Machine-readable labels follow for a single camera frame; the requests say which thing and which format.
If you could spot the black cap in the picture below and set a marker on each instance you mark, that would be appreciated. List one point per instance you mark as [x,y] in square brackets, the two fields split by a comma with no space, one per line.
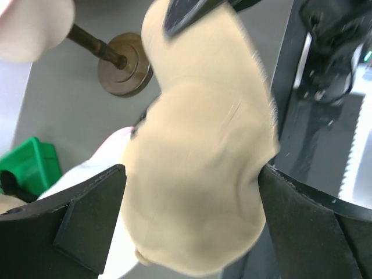
[11,187]

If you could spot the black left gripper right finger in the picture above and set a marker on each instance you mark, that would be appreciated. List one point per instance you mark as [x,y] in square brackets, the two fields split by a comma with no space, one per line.
[314,234]

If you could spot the beige cap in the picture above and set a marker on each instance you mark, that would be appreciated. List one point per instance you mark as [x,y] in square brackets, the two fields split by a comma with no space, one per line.
[192,201]

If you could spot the green plastic tray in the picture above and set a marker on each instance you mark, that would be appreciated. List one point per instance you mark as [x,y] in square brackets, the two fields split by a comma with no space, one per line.
[35,164]

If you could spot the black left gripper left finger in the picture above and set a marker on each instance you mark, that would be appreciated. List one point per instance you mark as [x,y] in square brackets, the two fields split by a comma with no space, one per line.
[65,235]

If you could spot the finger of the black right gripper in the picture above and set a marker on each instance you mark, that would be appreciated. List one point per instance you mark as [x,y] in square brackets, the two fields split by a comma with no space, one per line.
[182,14]

